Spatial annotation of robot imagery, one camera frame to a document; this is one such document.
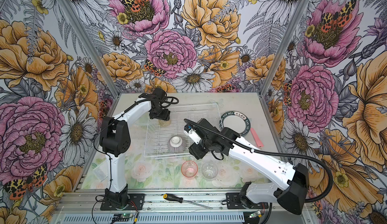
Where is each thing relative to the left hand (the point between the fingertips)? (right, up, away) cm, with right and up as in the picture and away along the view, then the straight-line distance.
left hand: (161, 120), depth 96 cm
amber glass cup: (+2, -1, -2) cm, 3 cm away
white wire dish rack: (-2, -7, +1) cm, 8 cm away
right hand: (+23, -13, -24) cm, 36 cm away
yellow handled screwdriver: (+14, -36, -22) cm, 45 cm away
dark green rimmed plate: (+49, -1, +6) cm, 49 cm away
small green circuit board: (-12, -42, -25) cm, 51 cm away
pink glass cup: (+18, -26, -12) cm, 33 cm away
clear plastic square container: (-30, -26, -13) cm, 42 cm away
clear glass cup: (+29, -26, -12) cm, 41 cm away
